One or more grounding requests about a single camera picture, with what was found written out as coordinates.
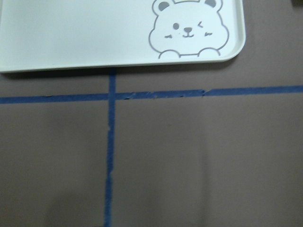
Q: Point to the cream bear tray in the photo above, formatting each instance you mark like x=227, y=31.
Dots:
x=74, y=34

